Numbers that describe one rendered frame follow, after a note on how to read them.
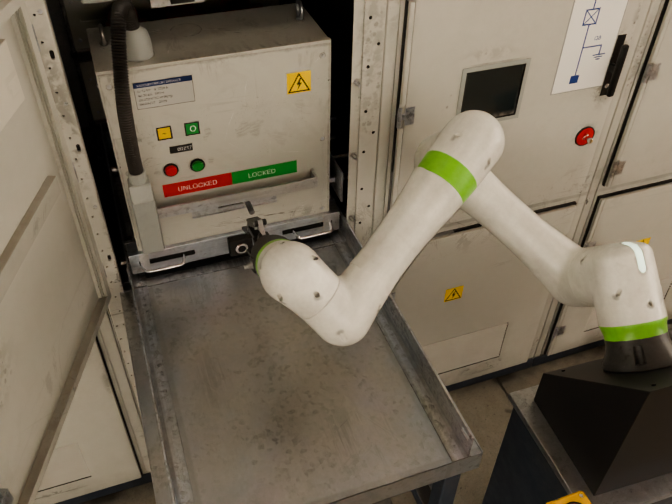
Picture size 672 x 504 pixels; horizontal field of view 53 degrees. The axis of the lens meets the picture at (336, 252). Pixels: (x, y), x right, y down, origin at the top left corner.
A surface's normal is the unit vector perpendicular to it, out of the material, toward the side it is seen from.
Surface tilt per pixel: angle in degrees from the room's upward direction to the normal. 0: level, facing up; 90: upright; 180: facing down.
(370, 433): 0
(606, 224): 90
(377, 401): 0
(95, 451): 90
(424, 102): 90
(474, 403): 0
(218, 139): 90
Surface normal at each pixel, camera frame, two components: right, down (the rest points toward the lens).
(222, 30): 0.02, -0.74
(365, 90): 0.34, 0.63
